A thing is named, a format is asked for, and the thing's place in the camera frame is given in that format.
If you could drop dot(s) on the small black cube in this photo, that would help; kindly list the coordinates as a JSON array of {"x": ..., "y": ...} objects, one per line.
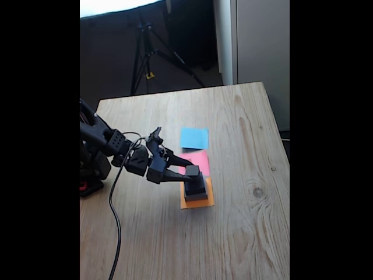
[{"x": 193, "y": 170}]

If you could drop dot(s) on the pink paper sheet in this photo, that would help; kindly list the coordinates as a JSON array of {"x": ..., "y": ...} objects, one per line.
[{"x": 204, "y": 163}]

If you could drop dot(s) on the medium black block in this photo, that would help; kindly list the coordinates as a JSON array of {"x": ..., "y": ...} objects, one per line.
[{"x": 198, "y": 186}]

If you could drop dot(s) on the blue paper sheet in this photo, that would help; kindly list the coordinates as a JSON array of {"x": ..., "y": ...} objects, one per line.
[{"x": 194, "y": 138}]

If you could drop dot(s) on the large flat black block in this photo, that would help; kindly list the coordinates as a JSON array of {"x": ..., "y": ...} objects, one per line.
[{"x": 197, "y": 198}]

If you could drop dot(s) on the orange paper sheet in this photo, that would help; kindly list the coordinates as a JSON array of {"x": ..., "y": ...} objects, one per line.
[{"x": 198, "y": 204}]

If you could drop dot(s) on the red base clamp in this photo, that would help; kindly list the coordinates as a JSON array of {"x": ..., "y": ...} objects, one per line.
[{"x": 83, "y": 185}]

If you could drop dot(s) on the yellow tripod tag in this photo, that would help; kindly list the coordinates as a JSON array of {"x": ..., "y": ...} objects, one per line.
[{"x": 150, "y": 76}]

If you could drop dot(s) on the black tripod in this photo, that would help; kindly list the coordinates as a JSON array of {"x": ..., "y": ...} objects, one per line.
[{"x": 177, "y": 58}]

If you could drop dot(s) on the white cabinet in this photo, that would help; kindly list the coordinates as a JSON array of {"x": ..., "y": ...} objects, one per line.
[{"x": 262, "y": 43}]

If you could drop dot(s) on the bright white panel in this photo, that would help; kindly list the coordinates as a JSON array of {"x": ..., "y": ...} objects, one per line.
[{"x": 116, "y": 6}]

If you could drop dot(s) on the bare circuit board camera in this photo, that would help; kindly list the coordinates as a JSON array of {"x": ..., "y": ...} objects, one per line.
[{"x": 154, "y": 134}]

